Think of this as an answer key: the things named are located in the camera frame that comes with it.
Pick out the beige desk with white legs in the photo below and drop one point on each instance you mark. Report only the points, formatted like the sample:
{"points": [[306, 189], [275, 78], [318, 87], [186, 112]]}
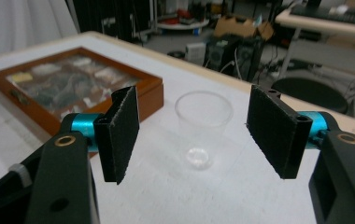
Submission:
{"points": [[322, 27]]}

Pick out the open brown cardboard box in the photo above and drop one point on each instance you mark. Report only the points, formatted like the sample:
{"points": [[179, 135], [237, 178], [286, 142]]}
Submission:
{"points": [[238, 28]]}

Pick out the wooden box with glass lid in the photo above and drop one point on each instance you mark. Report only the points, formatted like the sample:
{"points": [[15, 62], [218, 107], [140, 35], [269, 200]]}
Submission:
{"points": [[150, 93]]}

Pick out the black computer tower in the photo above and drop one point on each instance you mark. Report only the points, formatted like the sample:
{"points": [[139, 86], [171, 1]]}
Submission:
{"points": [[248, 59], [217, 54]]}

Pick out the black keyboard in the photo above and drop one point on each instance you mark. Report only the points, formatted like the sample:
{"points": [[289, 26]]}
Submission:
{"points": [[337, 15]]}

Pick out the round white table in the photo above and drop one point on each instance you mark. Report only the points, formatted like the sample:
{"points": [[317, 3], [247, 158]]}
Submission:
{"points": [[183, 25]]}

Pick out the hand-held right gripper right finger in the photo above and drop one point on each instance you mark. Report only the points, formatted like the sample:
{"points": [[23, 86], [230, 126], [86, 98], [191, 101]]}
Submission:
{"points": [[275, 133]]}

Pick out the small white box device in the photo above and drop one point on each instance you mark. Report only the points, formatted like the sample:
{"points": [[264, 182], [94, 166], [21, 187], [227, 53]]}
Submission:
{"points": [[195, 53]]}

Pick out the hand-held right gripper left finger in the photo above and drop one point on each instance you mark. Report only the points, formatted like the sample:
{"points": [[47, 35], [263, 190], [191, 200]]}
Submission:
{"points": [[121, 137]]}

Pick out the black round stool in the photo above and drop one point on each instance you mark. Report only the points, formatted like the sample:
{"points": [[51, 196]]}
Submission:
{"points": [[309, 91]]}

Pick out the white curtain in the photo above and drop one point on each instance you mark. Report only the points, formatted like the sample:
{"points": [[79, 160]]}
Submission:
{"points": [[17, 21]]}

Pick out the clear plastic cup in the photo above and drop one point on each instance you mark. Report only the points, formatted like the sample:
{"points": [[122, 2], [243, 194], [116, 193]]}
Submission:
{"points": [[203, 130]]}

